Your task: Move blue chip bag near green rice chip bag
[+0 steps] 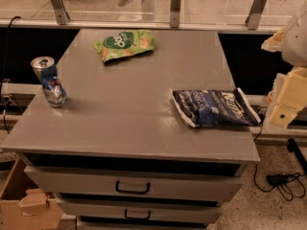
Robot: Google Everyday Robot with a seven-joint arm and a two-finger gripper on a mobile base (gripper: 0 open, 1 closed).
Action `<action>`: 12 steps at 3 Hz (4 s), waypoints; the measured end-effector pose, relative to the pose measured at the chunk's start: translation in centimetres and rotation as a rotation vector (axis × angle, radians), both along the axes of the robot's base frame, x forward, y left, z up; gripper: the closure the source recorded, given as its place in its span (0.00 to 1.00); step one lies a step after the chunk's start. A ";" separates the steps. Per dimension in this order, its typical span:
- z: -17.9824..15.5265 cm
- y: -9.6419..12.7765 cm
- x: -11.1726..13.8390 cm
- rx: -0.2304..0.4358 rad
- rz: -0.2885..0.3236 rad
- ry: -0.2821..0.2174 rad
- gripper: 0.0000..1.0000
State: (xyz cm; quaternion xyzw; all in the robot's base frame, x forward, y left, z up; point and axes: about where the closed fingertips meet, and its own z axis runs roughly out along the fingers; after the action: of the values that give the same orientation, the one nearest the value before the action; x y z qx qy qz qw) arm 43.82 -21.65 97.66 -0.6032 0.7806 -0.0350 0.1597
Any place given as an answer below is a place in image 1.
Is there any black middle drawer handle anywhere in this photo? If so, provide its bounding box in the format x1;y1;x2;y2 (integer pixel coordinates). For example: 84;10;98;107
124;209;152;220

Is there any metal bracket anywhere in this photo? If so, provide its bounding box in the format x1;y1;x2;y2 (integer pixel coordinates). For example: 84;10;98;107
246;0;268;30
170;0;181;28
51;0;69;25

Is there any top grey drawer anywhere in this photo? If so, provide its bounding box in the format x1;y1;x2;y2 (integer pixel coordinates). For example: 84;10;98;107
25;166;243;202

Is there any black drawer handle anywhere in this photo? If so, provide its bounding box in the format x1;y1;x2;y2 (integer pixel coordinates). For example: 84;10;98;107
124;209;152;220
115;180;151;195

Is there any blue chip bag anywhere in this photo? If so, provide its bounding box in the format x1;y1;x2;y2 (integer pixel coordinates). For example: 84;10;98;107
171;88;261;128

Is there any black bar on floor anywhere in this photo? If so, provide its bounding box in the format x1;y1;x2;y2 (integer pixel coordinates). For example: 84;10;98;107
287;138;307;174

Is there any green rice chip bag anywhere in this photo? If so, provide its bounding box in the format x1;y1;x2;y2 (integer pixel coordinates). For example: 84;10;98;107
94;30;155;63

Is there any crushed blue soda can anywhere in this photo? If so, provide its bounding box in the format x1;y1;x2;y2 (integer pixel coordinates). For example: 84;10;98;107
31;57;67;107

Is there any middle metal bracket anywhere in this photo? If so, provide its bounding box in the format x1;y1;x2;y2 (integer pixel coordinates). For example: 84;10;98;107
170;0;181;28

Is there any black cable left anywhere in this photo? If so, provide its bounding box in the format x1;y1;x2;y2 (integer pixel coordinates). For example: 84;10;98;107
0;15;23;135

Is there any right metal bracket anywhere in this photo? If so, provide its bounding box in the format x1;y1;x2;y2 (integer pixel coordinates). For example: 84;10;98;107
246;0;268;30

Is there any middle grey drawer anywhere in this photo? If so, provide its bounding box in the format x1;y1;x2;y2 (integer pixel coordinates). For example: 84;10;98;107
56;198;222;224

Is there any left metal bracket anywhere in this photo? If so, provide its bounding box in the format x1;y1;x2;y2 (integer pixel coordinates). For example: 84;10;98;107
51;0;69;25

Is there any grey drawer cabinet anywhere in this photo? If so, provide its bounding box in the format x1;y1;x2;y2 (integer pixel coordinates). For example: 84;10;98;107
3;29;259;230

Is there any grey drawer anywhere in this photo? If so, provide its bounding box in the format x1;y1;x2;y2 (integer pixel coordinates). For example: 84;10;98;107
25;166;243;202
56;198;222;224

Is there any black power adapter with cable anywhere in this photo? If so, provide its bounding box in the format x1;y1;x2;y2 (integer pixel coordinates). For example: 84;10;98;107
252;166;307;202

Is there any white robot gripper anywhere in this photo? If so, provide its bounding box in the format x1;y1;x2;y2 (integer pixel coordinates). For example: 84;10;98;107
261;1;307;127

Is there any black top drawer handle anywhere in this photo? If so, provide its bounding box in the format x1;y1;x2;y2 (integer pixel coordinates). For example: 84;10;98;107
115;180;151;195

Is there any cardboard box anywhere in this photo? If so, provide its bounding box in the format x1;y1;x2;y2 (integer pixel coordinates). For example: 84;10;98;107
0;159;63;230

